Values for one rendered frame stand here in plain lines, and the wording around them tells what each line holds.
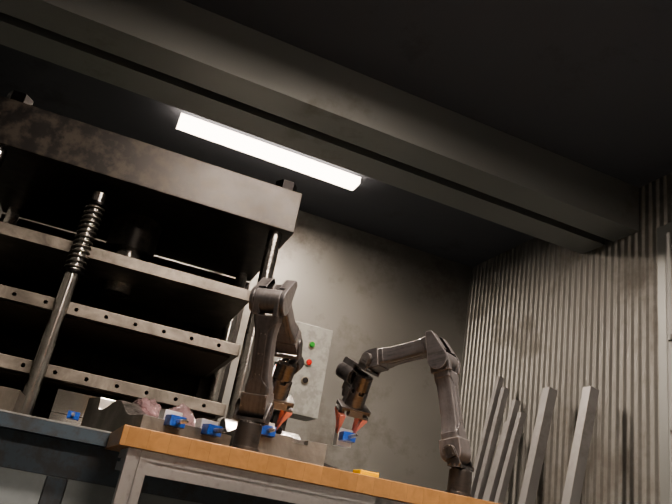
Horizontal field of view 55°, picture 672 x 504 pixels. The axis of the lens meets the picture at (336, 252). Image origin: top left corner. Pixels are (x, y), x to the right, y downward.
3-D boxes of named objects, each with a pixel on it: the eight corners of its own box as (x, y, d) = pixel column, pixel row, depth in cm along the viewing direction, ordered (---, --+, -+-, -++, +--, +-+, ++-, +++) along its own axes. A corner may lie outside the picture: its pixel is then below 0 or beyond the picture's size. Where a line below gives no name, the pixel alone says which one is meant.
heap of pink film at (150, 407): (202, 431, 186) (208, 403, 189) (144, 417, 177) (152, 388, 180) (165, 430, 206) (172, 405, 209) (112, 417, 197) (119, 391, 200)
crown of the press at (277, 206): (277, 310, 272) (305, 183, 295) (-59, 219, 238) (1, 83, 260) (235, 344, 347) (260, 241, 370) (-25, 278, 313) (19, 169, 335)
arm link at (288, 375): (276, 374, 191) (283, 352, 190) (294, 381, 190) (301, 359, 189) (269, 380, 184) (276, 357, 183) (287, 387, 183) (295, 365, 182)
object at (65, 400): (117, 450, 244) (131, 404, 250) (42, 435, 237) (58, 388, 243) (112, 453, 288) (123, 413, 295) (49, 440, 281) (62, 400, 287)
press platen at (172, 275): (249, 301, 283) (252, 290, 285) (-20, 228, 254) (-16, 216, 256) (219, 331, 345) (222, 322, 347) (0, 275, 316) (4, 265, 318)
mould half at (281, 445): (321, 476, 187) (330, 428, 192) (234, 458, 180) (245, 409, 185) (276, 474, 232) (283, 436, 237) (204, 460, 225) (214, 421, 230)
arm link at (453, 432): (441, 464, 176) (428, 352, 193) (452, 468, 181) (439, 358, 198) (462, 460, 173) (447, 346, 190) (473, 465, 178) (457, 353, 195)
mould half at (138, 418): (227, 456, 177) (236, 415, 181) (137, 436, 163) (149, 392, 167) (155, 449, 215) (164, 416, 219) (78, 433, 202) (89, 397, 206)
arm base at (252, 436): (207, 413, 159) (213, 411, 153) (284, 430, 165) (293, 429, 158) (199, 446, 156) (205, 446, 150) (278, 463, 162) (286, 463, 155)
